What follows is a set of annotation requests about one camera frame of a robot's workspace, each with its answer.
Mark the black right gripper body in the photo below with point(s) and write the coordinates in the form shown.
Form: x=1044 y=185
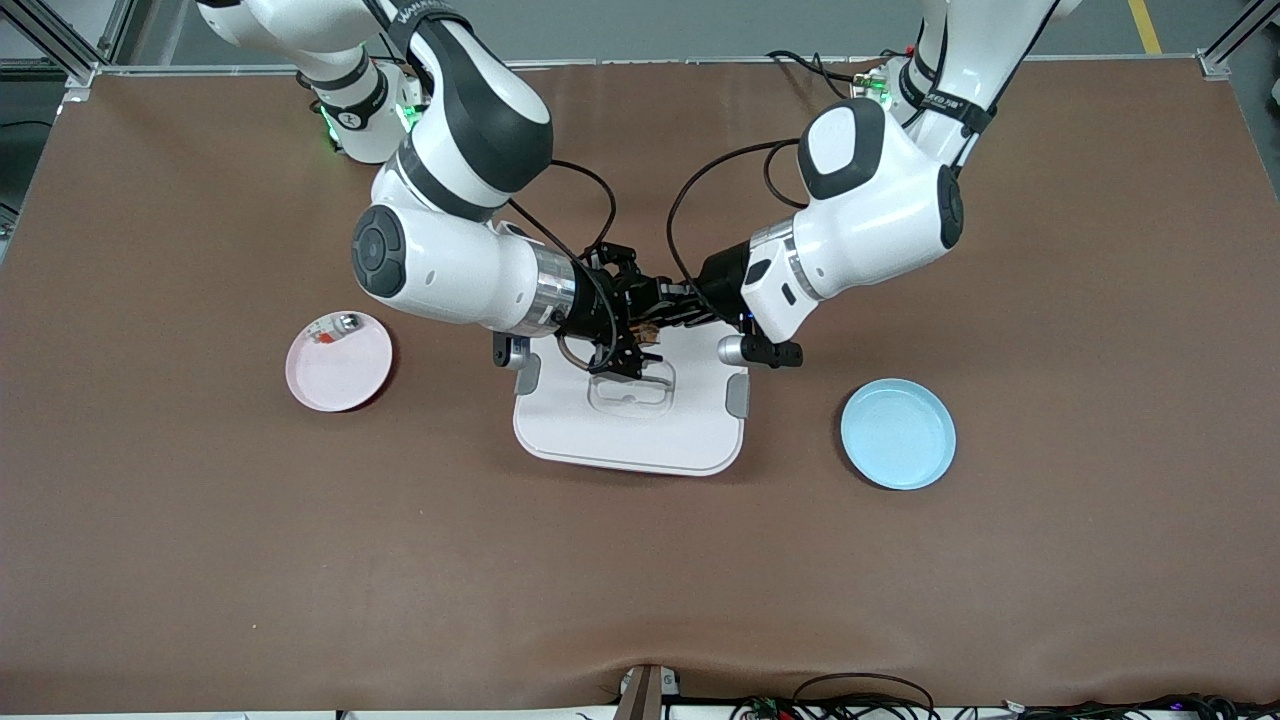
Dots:
x=592 y=306

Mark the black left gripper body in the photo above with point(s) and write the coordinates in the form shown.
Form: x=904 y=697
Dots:
x=722 y=276

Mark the orange black push-button switch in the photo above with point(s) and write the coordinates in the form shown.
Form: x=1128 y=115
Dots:
x=648 y=330

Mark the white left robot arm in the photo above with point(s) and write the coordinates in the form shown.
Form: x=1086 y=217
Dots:
x=870 y=220

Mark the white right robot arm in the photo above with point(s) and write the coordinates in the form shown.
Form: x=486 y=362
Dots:
x=450 y=270

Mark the white lidded storage box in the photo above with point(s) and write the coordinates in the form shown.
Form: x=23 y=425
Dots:
x=640 y=440

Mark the brown table cover sheet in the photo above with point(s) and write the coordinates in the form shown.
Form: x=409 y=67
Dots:
x=640 y=580

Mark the light blue round plate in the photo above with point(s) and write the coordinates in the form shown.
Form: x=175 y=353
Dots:
x=898 y=435

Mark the pink round plate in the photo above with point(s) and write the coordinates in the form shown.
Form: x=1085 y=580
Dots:
x=335 y=380

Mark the silver table edge rail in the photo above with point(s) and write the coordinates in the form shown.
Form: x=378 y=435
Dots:
x=650 y=62

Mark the white red electrical switch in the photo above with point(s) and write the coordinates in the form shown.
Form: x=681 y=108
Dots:
x=345 y=323

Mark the brown mount bracket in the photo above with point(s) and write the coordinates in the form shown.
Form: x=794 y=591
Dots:
x=640 y=695

